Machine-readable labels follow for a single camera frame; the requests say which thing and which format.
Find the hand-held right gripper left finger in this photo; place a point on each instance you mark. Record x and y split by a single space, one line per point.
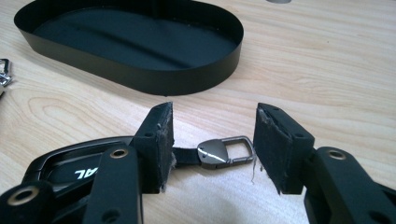
155 146

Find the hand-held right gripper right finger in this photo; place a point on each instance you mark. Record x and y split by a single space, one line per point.
280 149

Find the black oval tray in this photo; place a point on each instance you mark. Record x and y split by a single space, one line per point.
130 40

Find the grey round object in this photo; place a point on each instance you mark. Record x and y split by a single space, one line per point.
278 1

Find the silver metal keyring clip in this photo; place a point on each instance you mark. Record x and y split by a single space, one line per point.
4 77

